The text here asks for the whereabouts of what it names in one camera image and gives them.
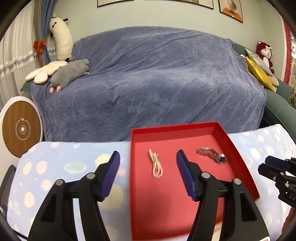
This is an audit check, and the silver blue-dial wristwatch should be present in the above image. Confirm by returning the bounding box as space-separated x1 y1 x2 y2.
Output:
196 147 227 164

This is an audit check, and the white pearl bracelet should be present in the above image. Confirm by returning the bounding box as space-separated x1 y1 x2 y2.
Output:
148 148 164 179

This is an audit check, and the blue planet pattern tablecloth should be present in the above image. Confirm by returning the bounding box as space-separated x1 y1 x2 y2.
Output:
7 125 295 240

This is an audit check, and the red cardboard tray box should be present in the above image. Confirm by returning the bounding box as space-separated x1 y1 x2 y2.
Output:
129 121 261 241

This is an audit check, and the cream plush under pillows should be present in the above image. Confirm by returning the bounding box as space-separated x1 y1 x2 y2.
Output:
268 76 280 87

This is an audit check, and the gold satin pillow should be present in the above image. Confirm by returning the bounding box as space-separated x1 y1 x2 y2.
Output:
245 57 276 92

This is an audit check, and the round wooden white appliance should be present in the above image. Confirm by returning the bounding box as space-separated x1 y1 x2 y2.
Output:
1 96 43 169

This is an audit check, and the grey-green pillow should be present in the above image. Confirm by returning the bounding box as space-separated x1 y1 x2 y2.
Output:
244 48 273 76

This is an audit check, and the red monkey plush toy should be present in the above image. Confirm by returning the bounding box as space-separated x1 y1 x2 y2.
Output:
256 41 275 74

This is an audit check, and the cream flower cushion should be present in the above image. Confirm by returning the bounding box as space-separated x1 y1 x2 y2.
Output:
25 61 67 84

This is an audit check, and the grey plush mole toy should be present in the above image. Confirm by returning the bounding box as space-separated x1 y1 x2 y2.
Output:
49 59 89 93

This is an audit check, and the blue-grey sofa blanket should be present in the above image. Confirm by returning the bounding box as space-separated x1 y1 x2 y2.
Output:
31 26 268 142

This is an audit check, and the white sheer curtain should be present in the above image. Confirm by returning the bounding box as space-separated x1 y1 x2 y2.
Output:
1 1 36 108

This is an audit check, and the red ribbon bow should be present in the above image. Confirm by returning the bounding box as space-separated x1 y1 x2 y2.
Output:
33 39 46 60

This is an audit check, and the cream long plush toy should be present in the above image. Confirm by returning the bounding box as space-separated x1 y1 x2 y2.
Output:
49 16 74 62

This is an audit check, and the blue curtain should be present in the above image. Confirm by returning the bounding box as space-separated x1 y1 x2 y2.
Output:
41 0 57 65

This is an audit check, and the red fringed wall hanging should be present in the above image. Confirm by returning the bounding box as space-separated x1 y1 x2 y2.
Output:
283 21 292 85

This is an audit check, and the orange framed wall picture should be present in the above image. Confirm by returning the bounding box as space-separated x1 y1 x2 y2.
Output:
218 0 243 23

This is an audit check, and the framed wall picture middle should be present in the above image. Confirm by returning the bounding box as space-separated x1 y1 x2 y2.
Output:
176 0 214 10

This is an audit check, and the framed wall picture left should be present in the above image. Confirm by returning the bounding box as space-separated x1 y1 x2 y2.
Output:
97 0 133 8

